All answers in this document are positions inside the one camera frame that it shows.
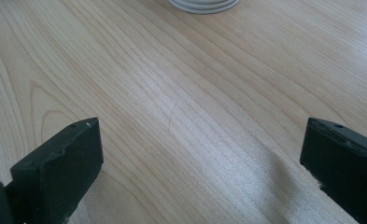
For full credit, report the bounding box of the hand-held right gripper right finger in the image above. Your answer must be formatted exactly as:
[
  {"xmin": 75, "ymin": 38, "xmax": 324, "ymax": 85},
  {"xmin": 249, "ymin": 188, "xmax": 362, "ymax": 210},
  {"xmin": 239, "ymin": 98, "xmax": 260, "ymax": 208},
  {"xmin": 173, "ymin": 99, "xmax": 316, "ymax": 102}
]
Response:
[{"xmin": 299, "ymin": 117, "xmax": 367, "ymax": 224}]

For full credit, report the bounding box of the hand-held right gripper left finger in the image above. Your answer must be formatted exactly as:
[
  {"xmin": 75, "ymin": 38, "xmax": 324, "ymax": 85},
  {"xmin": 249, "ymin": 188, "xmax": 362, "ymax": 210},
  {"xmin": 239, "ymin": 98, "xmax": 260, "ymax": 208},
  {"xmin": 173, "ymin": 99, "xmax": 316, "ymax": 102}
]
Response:
[{"xmin": 6, "ymin": 117, "xmax": 105, "ymax": 224}]

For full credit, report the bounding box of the white round plate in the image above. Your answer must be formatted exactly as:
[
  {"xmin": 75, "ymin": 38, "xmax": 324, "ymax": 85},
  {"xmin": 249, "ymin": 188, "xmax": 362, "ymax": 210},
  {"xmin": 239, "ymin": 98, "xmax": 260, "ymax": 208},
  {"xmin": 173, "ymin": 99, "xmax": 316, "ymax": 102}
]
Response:
[{"xmin": 167, "ymin": 0, "xmax": 241, "ymax": 15}]

